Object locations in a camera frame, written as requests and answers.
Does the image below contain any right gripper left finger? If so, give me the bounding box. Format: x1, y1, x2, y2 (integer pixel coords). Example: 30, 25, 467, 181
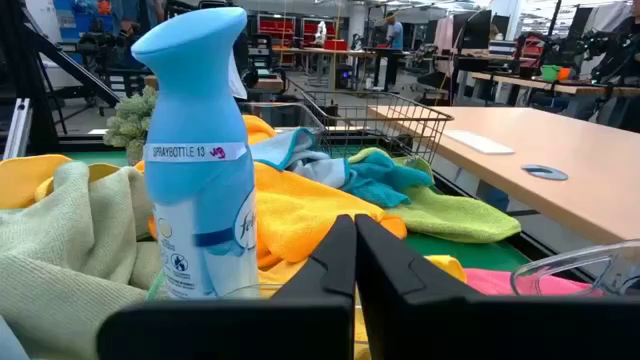
96, 213, 358, 360

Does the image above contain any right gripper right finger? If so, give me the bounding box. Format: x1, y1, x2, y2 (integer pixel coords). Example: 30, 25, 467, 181
354, 213, 640, 360

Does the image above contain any pink microfiber towel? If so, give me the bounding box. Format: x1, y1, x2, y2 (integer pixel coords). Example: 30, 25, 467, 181
462, 267, 604, 298

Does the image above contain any lime green microfiber towel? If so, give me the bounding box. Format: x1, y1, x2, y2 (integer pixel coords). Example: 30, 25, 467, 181
346, 146, 522, 245

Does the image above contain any yellow waffle microfiber towel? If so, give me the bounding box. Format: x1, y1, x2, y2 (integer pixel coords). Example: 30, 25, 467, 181
252, 160, 409, 301

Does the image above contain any teal microfiber towel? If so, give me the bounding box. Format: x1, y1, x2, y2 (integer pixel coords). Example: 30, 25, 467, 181
341, 151, 435, 210

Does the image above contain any light blue microfiber towel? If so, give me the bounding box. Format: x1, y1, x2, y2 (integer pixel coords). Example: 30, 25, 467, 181
248, 127, 351, 190

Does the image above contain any orange microfiber towel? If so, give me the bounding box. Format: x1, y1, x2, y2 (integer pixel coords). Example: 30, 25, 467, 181
243, 114, 279, 147

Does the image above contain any sage green microfiber towel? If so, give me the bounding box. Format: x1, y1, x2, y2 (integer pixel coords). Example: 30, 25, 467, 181
0, 160, 162, 360

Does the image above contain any yellow fluffy microfiber towel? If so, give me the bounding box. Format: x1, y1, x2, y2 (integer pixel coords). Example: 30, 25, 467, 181
0, 153, 124, 210

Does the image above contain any green table mat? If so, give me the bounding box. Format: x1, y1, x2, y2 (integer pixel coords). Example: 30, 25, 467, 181
62, 144, 532, 274

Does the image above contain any light blue spray bottle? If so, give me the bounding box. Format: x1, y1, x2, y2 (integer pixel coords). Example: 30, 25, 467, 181
130, 6, 260, 300

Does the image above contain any light wooden desk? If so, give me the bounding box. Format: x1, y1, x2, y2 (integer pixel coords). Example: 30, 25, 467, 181
369, 105, 640, 246

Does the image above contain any clear plastic bin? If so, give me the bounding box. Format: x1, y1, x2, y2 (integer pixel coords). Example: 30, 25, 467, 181
509, 238, 640, 297

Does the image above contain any long wooden workbench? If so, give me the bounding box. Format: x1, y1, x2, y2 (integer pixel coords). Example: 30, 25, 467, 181
468, 70, 640, 98

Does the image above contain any green spiky ball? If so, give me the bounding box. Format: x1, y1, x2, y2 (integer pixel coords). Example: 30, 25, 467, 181
102, 86, 159, 166

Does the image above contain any person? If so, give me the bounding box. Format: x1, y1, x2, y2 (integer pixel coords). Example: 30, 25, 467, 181
383, 13, 406, 52
110, 0, 166, 32

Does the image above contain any black computer monitor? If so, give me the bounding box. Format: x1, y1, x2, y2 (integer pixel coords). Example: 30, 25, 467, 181
451, 8, 494, 52

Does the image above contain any red storage shelf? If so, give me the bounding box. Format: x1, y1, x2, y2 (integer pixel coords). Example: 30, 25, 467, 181
256, 13, 338, 52

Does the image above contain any grey desk cable grommet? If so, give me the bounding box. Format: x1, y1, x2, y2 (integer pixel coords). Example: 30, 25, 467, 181
520, 163, 570, 182

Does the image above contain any metal wire basket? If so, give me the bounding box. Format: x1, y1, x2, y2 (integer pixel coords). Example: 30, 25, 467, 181
238, 89, 455, 164

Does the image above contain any silver aluminium bracket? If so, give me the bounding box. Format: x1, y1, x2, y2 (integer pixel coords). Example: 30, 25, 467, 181
2, 97, 33, 161

